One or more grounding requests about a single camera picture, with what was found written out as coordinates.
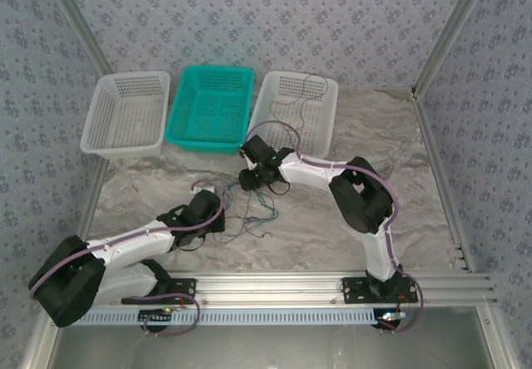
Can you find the white perforated plastic basket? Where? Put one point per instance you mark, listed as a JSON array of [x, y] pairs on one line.
[[124, 115], [316, 119]]

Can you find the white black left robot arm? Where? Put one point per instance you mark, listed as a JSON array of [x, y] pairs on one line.
[[129, 240]]

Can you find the aluminium frame post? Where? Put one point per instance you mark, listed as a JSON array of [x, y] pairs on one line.
[[75, 24], [453, 32]]

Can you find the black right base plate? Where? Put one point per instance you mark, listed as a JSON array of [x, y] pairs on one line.
[[353, 290]]

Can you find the teal perforated plastic basket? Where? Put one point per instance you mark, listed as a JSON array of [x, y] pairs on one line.
[[210, 111]]

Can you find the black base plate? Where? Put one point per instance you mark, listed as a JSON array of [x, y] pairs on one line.
[[353, 290], [183, 288]]

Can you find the small black circuit board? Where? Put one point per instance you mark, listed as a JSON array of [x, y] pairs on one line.
[[156, 316], [388, 318]]

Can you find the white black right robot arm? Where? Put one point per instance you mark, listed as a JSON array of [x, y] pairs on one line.
[[357, 194]]

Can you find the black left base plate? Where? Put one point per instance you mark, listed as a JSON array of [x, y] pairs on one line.
[[183, 288]]

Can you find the aluminium mounting rail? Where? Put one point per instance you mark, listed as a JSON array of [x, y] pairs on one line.
[[270, 288]]

